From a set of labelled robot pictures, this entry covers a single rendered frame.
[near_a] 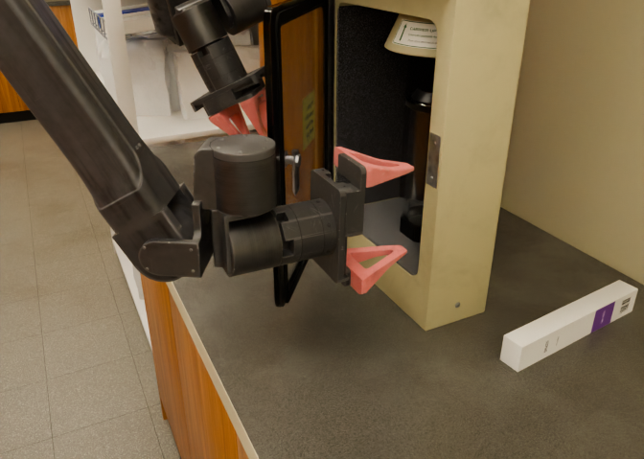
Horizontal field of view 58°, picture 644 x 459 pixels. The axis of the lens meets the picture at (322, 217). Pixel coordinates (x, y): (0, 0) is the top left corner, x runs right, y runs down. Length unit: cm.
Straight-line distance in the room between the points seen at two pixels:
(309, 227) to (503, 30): 36
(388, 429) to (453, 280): 25
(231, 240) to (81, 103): 17
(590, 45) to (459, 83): 45
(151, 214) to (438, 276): 45
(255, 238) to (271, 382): 30
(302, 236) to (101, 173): 19
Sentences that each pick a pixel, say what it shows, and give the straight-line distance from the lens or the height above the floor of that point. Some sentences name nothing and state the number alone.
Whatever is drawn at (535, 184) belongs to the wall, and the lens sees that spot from 126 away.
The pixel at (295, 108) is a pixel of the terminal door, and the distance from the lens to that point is 80.
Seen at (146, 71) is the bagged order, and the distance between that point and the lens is 200.
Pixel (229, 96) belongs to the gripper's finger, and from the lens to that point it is 78.
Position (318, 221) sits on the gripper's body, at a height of 122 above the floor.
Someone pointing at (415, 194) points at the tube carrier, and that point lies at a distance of 93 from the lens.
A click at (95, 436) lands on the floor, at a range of 215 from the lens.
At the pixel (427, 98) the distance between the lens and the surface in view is 88.
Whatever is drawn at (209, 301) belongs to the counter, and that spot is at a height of 94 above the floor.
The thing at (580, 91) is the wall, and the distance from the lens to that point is 116.
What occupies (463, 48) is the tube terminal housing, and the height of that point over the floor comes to 134.
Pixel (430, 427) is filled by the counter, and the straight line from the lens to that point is 74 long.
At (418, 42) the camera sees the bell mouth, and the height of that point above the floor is 133.
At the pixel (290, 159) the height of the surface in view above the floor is 120.
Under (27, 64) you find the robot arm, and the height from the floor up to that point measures 137.
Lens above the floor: 146
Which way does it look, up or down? 26 degrees down
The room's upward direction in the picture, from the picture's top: straight up
